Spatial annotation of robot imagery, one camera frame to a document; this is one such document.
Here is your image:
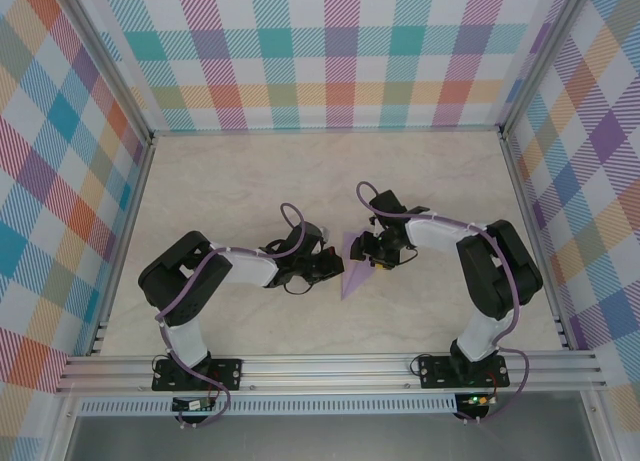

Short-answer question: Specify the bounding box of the purple paper sheet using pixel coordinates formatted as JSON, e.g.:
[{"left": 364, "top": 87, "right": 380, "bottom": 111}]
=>
[{"left": 339, "top": 229, "right": 381, "bottom": 302}]

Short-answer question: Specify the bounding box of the grey metal sheet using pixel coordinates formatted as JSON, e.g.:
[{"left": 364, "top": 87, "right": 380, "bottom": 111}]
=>
[{"left": 64, "top": 413, "right": 601, "bottom": 461}]

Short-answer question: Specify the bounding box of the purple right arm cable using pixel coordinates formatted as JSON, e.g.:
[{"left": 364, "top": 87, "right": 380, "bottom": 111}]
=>
[{"left": 355, "top": 180, "right": 531, "bottom": 425}]

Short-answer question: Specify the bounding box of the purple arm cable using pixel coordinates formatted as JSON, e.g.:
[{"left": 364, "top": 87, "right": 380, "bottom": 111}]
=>
[
  {"left": 355, "top": 180, "right": 531, "bottom": 425},
  {"left": 155, "top": 202, "right": 309, "bottom": 429}
]

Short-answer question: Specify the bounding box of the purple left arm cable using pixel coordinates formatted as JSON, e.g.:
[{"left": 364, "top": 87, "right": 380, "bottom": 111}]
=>
[{"left": 155, "top": 202, "right": 309, "bottom": 429}]

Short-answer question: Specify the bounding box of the aluminium mounting rail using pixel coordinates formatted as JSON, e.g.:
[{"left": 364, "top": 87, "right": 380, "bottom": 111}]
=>
[{"left": 54, "top": 350, "right": 609, "bottom": 395}]

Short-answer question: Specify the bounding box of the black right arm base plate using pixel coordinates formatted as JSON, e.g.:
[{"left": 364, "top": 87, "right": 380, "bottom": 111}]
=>
[{"left": 417, "top": 355, "right": 510, "bottom": 390}]

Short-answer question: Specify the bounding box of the thin aluminium table edge rail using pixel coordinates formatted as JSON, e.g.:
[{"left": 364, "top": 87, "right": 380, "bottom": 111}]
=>
[{"left": 149, "top": 124, "right": 506, "bottom": 137}]

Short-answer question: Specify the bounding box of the white slotted cable duct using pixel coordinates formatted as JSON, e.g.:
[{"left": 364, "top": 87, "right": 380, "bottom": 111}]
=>
[{"left": 77, "top": 393, "right": 459, "bottom": 416}]

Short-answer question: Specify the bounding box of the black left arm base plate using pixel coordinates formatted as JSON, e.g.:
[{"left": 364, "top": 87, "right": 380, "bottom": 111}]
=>
[{"left": 151, "top": 358, "right": 244, "bottom": 392}]

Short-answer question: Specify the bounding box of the black round cable mount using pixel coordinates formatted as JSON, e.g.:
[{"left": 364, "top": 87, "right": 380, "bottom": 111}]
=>
[{"left": 174, "top": 411, "right": 211, "bottom": 429}]

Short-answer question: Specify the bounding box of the aluminium frame post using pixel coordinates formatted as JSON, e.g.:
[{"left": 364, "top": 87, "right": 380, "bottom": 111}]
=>
[
  {"left": 497, "top": 0, "right": 594, "bottom": 142},
  {"left": 49, "top": 0, "right": 156, "bottom": 147}
]

